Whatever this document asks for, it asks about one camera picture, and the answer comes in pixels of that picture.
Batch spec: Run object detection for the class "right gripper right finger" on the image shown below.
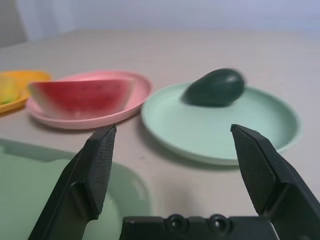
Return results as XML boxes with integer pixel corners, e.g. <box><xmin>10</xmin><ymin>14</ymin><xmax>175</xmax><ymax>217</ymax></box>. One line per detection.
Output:
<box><xmin>230</xmin><ymin>124</ymin><xmax>320</xmax><ymax>240</ymax></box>

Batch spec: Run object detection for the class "green mat with ring handle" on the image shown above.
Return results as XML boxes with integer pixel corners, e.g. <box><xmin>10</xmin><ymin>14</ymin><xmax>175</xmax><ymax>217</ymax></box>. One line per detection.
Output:
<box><xmin>0</xmin><ymin>137</ymin><xmax>152</xmax><ymax>240</ymax></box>

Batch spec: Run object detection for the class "mint green plastic plate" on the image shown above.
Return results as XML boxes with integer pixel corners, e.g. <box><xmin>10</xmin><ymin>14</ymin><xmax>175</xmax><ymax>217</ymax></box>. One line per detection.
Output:
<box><xmin>140</xmin><ymin>82</ymin><xmax>305</xmax><ymax>167</ymax></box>

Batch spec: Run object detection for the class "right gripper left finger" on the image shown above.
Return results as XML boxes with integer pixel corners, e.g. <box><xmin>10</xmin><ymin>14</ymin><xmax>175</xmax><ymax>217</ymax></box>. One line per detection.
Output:
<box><xmin>27</xmin><ymin>124</ymin><xmax>118</xmax><ymax>240</ymax></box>

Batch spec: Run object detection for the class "dark green toy avocado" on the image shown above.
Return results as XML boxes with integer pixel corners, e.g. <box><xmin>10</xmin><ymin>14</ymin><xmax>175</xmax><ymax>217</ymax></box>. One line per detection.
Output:
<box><xmin>183</xmin><ymin>67</ymin><xmax>246</xmax><ymax>108</ymax></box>

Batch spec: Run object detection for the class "yellow toy banana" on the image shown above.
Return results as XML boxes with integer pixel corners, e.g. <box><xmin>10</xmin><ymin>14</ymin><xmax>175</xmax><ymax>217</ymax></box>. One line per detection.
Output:
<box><xmin>0</xmin><ymin>75</ymin><xmax>22</xmax><ymax>105</ymax></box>

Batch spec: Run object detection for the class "pink plastic plate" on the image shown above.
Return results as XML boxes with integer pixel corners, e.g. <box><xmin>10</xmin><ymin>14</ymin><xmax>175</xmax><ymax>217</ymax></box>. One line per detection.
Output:
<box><xmin>25</xmin><ymin>70</ymin><xmax>153</xmax><ymax>130</ymax></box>

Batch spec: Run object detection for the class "toy watermelon slice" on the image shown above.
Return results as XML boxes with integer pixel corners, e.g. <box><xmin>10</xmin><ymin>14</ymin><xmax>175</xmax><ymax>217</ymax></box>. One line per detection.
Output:
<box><xmin>27</xmin><ymin>78</ymin><xmax>136</xmax><ymax>121</ymax></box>

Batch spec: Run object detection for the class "yellow plastic plate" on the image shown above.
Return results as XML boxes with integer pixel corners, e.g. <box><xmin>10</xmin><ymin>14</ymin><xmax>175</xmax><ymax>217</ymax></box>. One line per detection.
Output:
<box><xmin>0</xmin><ymin>70</ymin><xmax>52</xmax><ymax>115</ymax></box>

